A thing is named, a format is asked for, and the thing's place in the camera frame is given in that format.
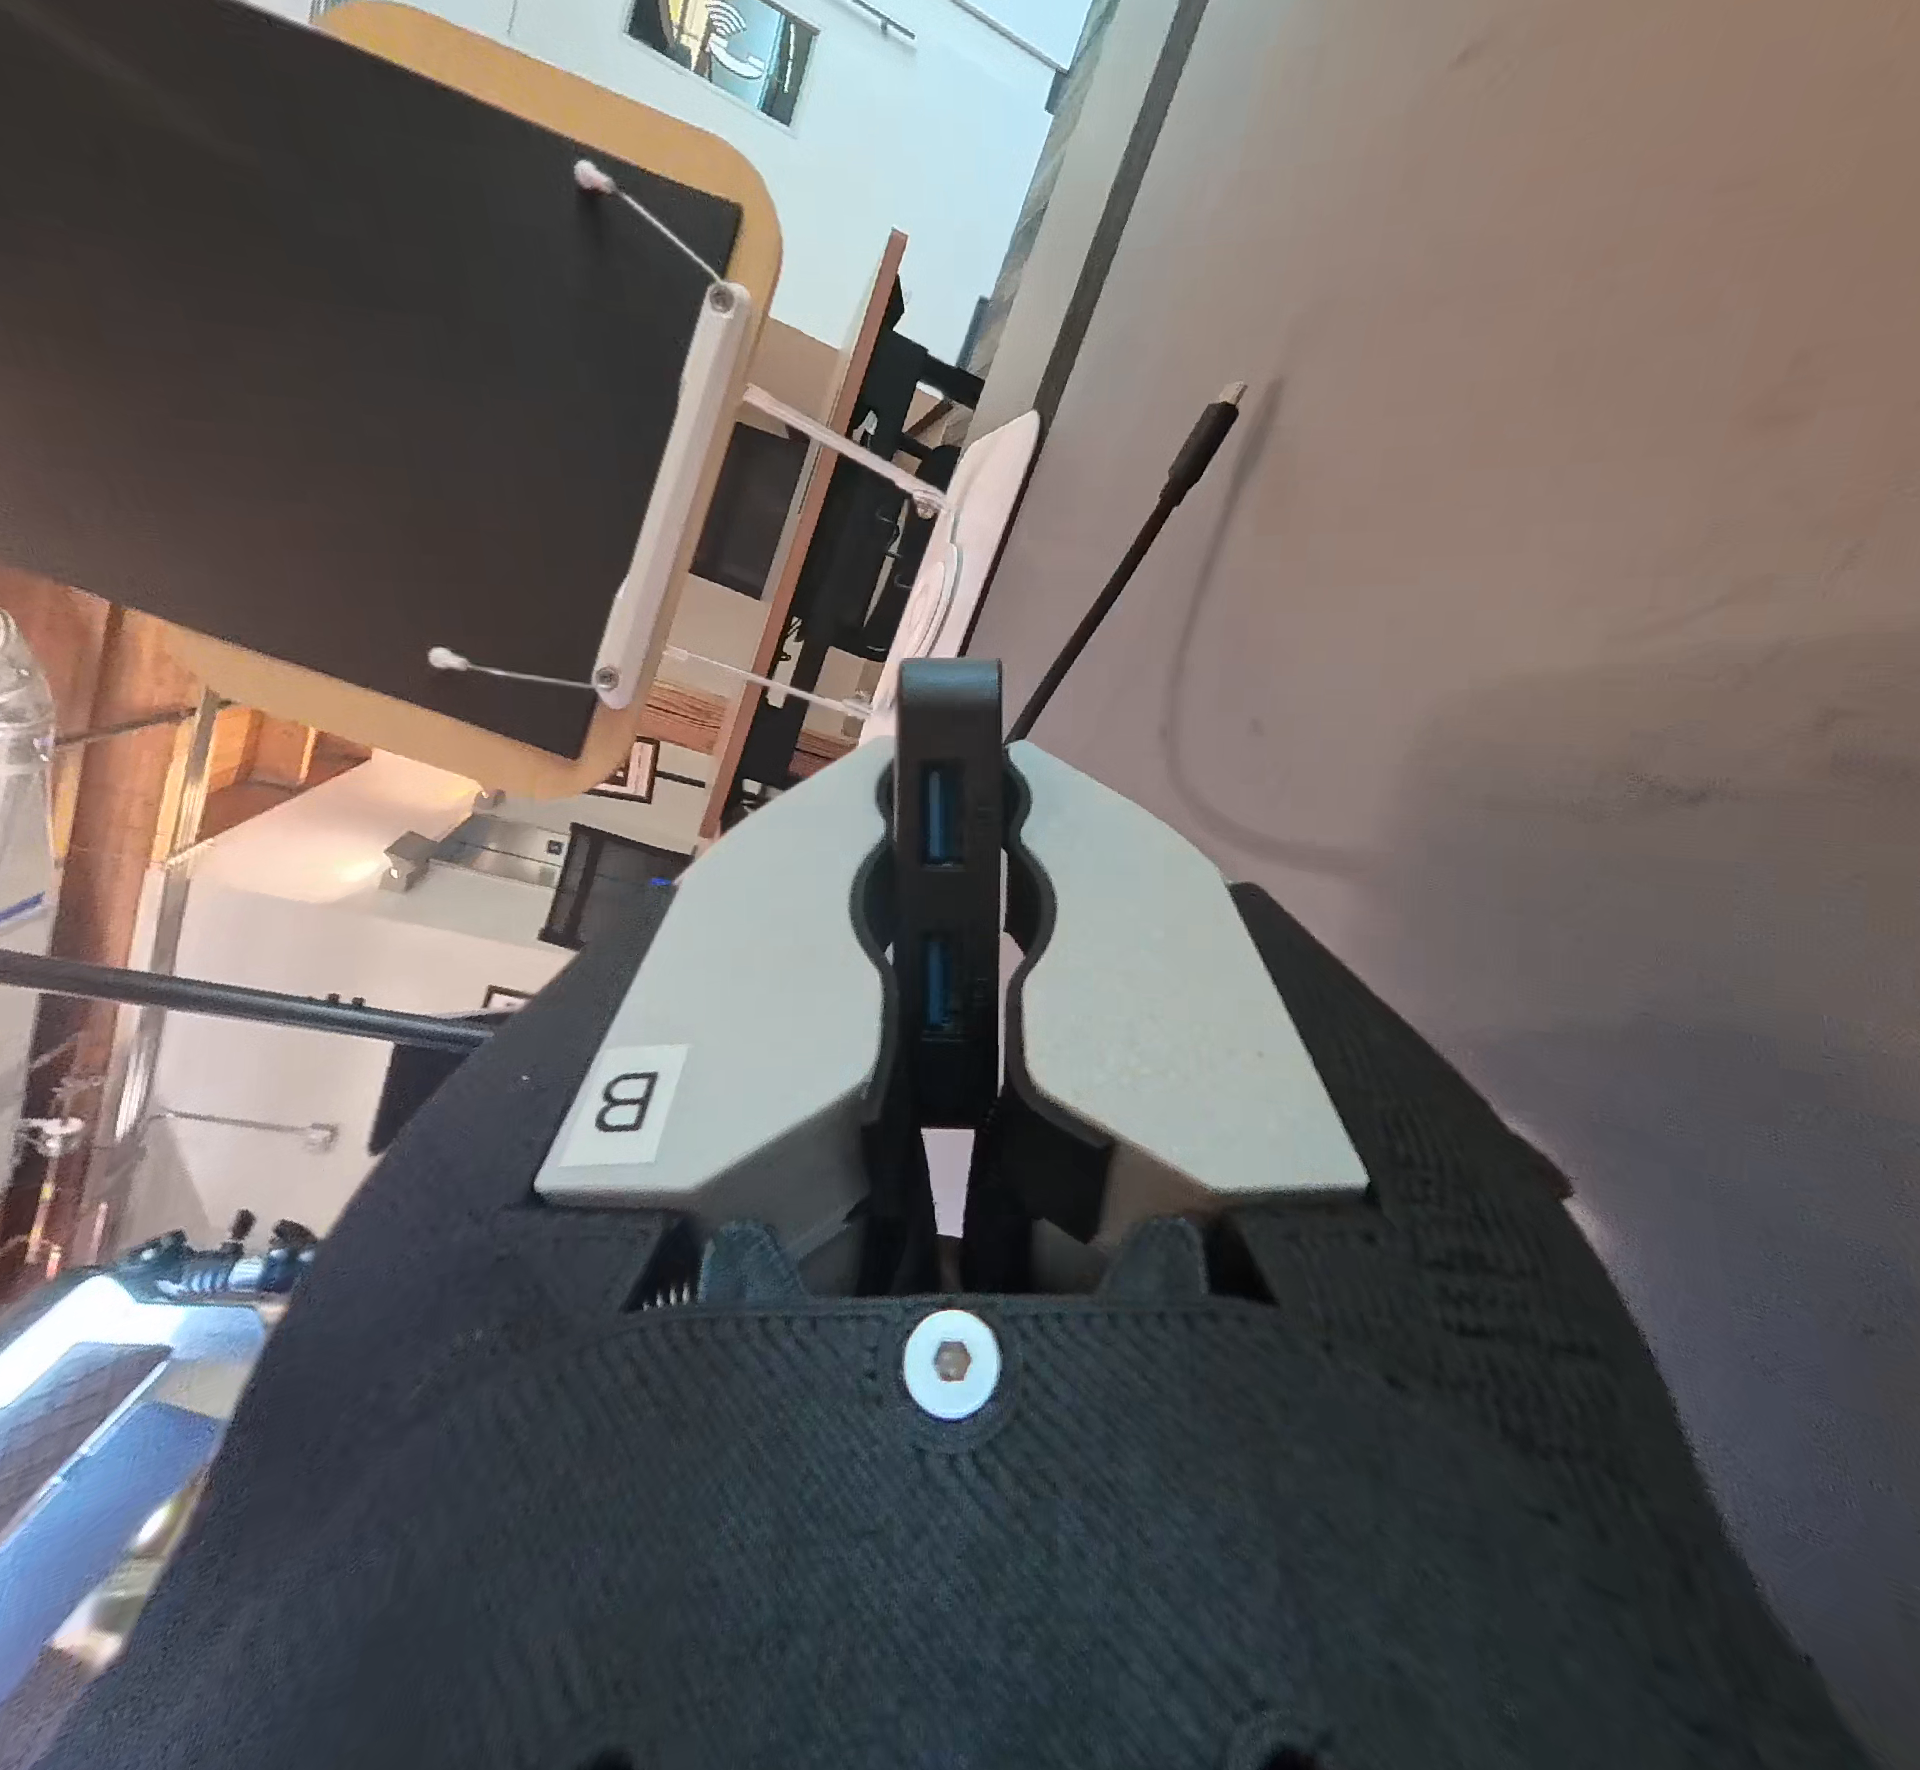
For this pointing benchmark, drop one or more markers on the black square adapter hub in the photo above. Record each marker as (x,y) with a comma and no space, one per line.
(951,713)

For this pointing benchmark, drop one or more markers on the clear plastic bottle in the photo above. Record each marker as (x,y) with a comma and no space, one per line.
(22,720)

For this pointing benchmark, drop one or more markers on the black office chair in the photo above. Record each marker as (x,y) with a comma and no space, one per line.
(886,555)

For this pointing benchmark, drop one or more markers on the white panel stand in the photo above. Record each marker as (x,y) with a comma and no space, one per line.
(982,526)

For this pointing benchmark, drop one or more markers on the small wall picture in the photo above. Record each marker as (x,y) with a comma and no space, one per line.
(627,768)

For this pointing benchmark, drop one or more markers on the black panel on wooden board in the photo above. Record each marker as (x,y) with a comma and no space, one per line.
(300,345)

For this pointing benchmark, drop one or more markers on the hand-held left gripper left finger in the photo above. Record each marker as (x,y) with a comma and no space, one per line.
(751,990)

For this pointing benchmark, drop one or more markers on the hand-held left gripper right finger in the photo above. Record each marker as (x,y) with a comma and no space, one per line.
(1184,1020)

